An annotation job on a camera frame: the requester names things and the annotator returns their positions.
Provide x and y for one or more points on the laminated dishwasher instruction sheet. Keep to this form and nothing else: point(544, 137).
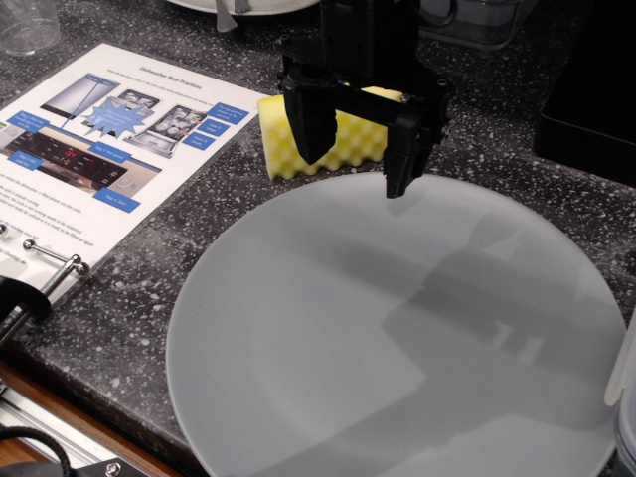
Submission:
point(90, 152)

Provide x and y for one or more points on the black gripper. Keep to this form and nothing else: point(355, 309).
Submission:
point(363, 61)

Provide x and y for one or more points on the black box at right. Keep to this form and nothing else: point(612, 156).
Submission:
point(588, 120)

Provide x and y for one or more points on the white plate at top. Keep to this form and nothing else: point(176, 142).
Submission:
point(256, 7)

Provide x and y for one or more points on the metal screw clamp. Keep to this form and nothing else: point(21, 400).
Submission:
point(22, 302)

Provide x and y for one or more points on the aluminium rail with bracket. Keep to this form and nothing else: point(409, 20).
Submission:
point(53, 446)

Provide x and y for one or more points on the clear plastic utensil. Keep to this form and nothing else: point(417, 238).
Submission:
point(225, 17)

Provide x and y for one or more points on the large grey round plate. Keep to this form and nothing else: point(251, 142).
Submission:
point(333, 331)

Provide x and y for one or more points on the clear plastic cup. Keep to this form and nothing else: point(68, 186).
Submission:
point(28, 27)

